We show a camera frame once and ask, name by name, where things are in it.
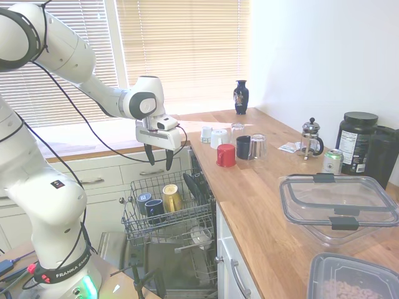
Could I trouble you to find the dark blue painted vase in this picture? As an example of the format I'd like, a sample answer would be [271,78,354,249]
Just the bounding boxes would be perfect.
[233,80,250,116]

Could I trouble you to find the navy mug with white inside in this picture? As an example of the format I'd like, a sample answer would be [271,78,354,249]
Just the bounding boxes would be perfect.
[144,199,165,226]

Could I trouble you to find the clear glass tumbler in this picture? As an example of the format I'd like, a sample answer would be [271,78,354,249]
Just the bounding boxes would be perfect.
[230,122,246,141]
[249,133,269,161]

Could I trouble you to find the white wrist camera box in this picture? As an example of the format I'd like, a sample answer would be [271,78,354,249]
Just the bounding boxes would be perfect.
[155,114,181,132]

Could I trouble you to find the black tripod stand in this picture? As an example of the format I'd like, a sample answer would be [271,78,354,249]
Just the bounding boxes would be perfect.
[108,254,166,299]

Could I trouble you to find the plastic container with cereal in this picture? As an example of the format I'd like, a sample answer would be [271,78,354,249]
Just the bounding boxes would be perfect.
[306,252,399,299]

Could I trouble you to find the white bowl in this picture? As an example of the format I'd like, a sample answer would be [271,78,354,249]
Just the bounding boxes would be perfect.
[189,225,214,250]

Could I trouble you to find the gold mug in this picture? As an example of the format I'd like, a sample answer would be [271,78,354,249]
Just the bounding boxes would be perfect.
[161,184,183,214]

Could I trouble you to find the white cup with print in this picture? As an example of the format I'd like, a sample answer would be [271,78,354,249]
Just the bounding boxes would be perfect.
[200,126,214,145]

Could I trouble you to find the glass french press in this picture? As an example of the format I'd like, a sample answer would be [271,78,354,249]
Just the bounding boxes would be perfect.
[296,117,325,161]

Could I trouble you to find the black kitchen utensil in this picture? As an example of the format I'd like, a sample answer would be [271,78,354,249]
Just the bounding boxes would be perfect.
[182,172,209,204]

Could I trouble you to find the grey window blind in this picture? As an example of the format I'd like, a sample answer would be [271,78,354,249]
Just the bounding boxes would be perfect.
[0,0,121,129]

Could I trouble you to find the stainless dishwasher door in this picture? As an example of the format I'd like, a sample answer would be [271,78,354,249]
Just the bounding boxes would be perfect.
[97,231,219,299]

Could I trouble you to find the red mug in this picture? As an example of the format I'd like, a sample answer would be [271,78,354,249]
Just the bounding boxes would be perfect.
[216,143,239,168]

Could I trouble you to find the clear container with clip lid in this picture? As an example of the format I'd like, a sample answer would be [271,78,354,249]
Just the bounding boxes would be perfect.
[278,173,399,249]

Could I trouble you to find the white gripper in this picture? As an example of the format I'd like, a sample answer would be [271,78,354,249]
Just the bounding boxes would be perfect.
[135,116,183,171]

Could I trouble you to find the paper packets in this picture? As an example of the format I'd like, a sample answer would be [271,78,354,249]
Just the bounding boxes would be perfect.
[277,141,304,154]

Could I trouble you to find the wire dishwasher rack with bowl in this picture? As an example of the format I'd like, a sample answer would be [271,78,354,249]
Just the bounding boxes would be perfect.
[173,239,219,282]

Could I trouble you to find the grey mug with label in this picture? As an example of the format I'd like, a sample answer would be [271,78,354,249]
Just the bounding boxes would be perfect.
[135,192,153,216]

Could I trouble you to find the beige window blind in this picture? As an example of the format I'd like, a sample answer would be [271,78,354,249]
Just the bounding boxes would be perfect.
[115,0,252,109]

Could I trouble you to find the blue cable connector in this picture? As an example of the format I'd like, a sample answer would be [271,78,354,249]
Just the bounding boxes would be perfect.
[0,249,36,277]

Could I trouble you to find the metal cabinet door handle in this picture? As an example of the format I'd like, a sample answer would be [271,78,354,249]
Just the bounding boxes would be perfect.
[229,259,252,299]

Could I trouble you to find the black shaker bottle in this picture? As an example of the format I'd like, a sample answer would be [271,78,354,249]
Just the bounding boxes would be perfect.
[363,125,399,191]

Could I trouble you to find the wire dishwasher rack with mugs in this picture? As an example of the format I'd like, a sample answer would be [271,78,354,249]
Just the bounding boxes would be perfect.
[121,169,216,247]

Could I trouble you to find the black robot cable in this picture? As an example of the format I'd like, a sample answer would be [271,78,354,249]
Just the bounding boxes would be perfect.
[0,0,188,281]

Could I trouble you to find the plain white mug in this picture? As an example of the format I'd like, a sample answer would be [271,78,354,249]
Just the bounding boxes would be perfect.
[209,128,232,150]

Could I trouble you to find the black supplement tub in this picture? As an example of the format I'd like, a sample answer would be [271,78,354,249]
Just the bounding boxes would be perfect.
[335,111,380,176]

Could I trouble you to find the white and green can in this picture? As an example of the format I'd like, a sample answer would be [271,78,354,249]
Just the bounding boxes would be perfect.
[322,148,345,176]

